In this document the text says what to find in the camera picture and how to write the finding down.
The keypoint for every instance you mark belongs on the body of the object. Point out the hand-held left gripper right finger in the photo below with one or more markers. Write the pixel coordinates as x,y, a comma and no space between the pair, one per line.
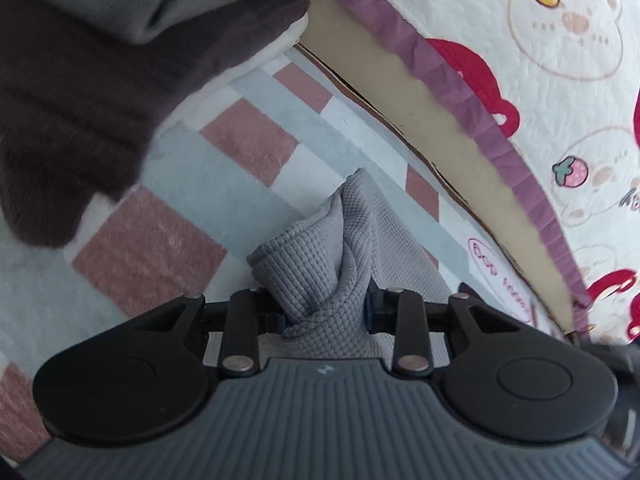
374,310

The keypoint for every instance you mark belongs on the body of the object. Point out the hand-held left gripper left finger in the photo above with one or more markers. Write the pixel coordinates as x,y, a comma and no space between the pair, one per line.
272,321

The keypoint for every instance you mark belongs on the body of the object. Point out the grey knit garment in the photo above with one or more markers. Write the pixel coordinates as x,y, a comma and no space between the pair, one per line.
320,280

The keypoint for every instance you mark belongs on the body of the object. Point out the pink and blue checkered blanket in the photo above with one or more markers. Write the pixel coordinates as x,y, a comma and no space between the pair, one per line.
190,210

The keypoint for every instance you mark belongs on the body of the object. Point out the beige mattress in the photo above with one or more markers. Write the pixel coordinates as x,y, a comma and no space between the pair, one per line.
450,125

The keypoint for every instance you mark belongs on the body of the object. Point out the dark brown garment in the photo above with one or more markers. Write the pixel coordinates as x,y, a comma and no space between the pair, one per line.
85,125

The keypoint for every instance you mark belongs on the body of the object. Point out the printed quilt with purple ruffle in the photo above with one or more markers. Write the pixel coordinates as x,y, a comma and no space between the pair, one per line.
560,85

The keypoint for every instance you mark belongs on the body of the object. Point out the grey-green garment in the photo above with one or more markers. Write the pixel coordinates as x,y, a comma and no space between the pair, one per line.
75,2

